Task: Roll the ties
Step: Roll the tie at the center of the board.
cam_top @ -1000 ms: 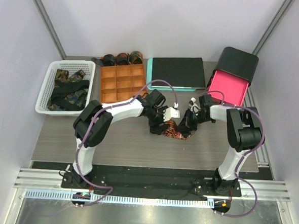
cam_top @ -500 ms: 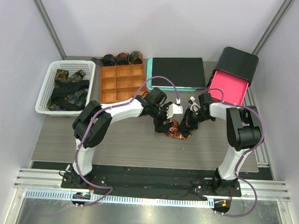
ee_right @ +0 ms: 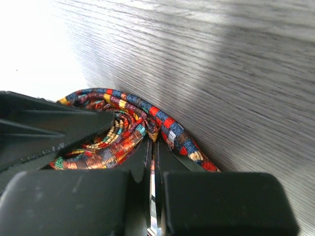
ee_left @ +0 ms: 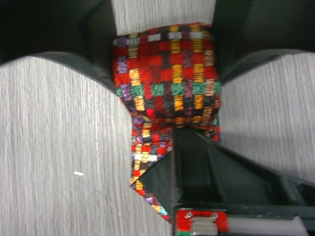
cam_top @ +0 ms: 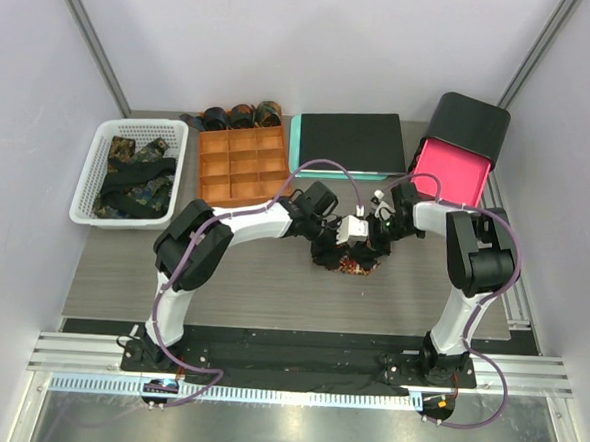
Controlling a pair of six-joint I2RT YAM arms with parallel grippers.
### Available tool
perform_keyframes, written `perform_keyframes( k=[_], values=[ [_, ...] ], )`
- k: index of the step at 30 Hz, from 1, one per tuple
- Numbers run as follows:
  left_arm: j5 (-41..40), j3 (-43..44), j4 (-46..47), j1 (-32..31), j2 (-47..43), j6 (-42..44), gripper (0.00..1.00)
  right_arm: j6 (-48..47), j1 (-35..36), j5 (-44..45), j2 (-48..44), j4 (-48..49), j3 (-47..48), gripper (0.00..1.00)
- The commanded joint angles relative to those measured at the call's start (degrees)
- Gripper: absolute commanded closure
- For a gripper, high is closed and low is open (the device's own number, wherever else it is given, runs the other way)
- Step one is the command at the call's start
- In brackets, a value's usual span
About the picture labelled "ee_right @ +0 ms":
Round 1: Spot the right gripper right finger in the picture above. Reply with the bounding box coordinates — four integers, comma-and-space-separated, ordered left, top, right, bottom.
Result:
155, 141, 299, 236

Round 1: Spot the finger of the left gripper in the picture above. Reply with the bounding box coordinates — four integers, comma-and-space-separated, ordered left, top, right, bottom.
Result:
0, 91, 114, 191

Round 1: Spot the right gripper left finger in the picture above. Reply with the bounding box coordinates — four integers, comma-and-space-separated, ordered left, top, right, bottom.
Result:
0, 139, 152, 236

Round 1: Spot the multicoloured plaid tie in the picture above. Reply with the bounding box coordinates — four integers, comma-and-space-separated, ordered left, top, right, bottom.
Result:
49, 88, 219, 172

